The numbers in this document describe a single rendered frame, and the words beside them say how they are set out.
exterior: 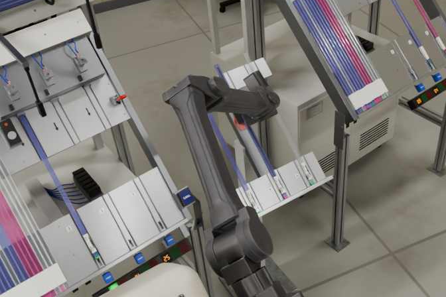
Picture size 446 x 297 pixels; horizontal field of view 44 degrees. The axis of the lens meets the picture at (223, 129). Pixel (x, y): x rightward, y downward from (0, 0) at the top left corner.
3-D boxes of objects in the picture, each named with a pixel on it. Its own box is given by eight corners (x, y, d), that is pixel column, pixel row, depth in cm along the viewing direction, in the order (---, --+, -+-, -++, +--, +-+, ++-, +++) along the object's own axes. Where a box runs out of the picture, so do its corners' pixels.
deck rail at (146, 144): (186, 219, 186) (192, 218, 180) (181, 222, 185) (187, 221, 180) (85, 32, 187) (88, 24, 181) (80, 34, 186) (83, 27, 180)
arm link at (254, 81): (249, 118, 161) (274, 103, 158) (228, 85, 162) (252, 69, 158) (261, 114, 172) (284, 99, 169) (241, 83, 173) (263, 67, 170)
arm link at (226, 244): (232, 294, 98) (256, 281, 97) (204, 242, 100) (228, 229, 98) (251, 279, 107) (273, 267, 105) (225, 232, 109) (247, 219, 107)
